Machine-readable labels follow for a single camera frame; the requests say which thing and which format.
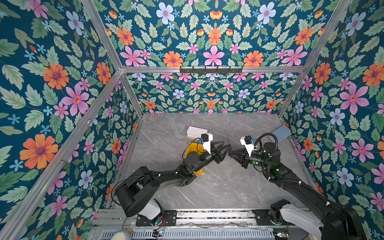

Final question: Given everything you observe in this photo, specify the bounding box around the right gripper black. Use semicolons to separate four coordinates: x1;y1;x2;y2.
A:
229;148;271;170

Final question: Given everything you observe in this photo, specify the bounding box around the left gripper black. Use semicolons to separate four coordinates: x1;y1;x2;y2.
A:
193;139;230;174

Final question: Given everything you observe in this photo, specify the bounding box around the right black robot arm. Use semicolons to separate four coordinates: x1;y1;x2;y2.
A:
229;143;367;240

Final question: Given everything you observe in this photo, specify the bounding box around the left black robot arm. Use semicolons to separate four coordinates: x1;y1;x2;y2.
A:
111;141;231;224

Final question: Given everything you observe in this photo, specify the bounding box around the yellow plastic bin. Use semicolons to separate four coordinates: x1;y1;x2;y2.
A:
183;142;205;176

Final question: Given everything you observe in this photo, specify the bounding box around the white rectangular box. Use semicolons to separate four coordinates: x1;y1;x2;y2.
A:
187;126;208;139

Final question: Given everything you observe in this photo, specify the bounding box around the grey blue flat box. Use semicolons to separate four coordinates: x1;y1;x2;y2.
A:
272;125;292;142

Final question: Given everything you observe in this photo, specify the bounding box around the beige round object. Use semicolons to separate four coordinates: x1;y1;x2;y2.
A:
111;230;132;240

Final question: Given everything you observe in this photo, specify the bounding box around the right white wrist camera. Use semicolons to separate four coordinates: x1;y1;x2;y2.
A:
240;136;256;157

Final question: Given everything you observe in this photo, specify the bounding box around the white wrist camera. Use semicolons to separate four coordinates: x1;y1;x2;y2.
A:
201;133;213;154
240;136;256;157

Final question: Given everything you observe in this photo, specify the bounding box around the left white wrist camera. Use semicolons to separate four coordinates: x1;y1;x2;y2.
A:
201;133;213;154

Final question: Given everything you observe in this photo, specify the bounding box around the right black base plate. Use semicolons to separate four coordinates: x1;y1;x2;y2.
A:
252;209;293;226

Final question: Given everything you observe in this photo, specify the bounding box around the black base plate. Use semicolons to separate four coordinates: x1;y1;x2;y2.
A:
136;210;178;227
252;209;293;226

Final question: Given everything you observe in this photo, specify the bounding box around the white perforated cable duct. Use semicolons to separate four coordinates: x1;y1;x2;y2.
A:
99;229;275;240

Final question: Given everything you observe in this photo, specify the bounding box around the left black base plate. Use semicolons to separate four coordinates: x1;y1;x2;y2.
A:
136;210;178;227

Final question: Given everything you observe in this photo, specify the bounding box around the black hook rail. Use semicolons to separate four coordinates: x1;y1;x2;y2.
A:
179;66;243;75

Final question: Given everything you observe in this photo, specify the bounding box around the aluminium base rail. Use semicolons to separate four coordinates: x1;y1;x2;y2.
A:
91;205;323;236

